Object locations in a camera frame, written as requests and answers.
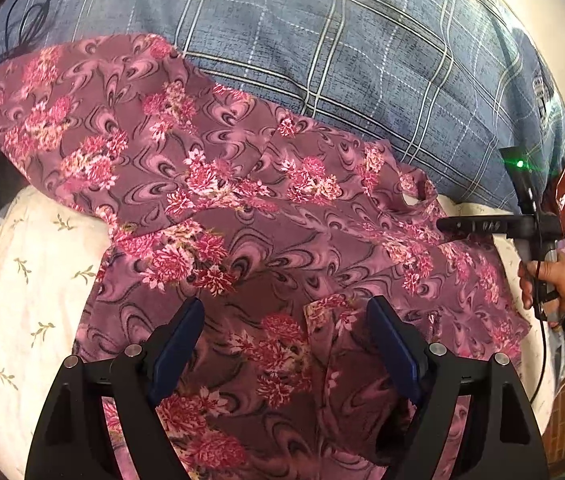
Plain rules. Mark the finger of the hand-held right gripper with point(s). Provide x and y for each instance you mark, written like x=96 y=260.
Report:
x=472 y=225

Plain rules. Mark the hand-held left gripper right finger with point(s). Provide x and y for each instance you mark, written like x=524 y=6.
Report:
x=392 y=342

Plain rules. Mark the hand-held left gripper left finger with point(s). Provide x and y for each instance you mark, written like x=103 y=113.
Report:
x=182 y=340

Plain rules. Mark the purple floral garment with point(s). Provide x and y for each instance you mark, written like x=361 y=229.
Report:
x=242 y=200

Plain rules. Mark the person's right hand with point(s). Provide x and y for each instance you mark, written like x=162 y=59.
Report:
x=562 y=280

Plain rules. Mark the cream leaf-print cloth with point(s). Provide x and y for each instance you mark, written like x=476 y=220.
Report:
x=27 y=285

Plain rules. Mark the blue plaid blanket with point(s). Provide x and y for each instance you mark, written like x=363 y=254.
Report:
x=362 y=60

